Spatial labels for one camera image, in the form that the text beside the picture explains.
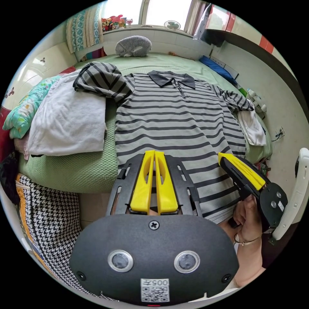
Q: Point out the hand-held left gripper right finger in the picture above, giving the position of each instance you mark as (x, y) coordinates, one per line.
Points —
(167, 193)

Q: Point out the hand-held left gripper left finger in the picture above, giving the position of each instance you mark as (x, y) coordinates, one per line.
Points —
(141, 190)

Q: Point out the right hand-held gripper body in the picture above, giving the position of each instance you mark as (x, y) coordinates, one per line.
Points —
(274, 205)

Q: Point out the person's right forearm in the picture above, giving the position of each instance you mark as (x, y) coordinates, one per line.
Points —
(248, 263)

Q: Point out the striped polo shirt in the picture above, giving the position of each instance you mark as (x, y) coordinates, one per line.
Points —
(173, 125)

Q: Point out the person's right hand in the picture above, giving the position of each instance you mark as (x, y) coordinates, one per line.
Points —
(249, 217)

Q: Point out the white cloth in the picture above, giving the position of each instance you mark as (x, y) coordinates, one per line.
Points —
(253, 128)

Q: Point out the bed with green mat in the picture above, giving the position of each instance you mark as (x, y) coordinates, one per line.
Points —
(82, 169)

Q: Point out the white small fan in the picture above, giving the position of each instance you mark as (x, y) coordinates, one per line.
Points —
(256, 101)

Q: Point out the person's body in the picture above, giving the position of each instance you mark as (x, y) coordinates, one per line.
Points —
(53, 224)

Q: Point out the pile of clothes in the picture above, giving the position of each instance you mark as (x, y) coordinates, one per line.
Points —
(70, 120)

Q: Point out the blue pillow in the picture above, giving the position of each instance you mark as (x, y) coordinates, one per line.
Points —
(216, 66)

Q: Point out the floral quilt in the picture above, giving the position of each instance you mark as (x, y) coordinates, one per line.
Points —
(21, 111)

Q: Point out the grey plush pillow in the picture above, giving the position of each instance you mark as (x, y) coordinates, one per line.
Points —
(132, 45)

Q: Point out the white cupboard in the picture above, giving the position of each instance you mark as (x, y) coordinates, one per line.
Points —
(36, 70)

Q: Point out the small round fan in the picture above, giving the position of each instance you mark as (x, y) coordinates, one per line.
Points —
(172, 25)

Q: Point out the colourful toy figures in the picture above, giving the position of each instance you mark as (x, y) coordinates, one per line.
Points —
(113, 23)

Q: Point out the teal patterned curtain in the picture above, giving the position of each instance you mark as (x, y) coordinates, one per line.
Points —
(83, 31)

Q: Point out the window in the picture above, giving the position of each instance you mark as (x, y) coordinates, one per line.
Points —
(164, 10)

